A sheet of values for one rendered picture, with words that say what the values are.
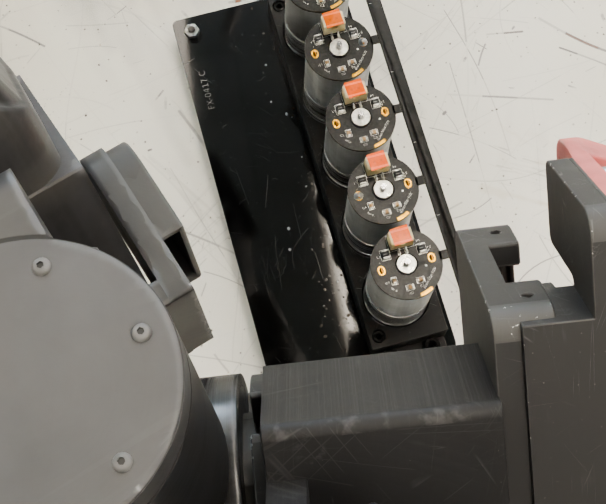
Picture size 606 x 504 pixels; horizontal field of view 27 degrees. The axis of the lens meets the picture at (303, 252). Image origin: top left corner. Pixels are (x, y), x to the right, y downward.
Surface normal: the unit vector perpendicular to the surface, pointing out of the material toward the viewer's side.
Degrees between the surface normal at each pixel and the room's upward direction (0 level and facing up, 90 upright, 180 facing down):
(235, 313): 0
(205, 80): 0
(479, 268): 57
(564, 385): 34
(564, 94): 0
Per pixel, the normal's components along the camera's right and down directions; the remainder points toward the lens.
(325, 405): -0.11, -0.95
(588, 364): 0.00, 0.31
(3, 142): 0.49, 0.43
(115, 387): -0.07, -0.41
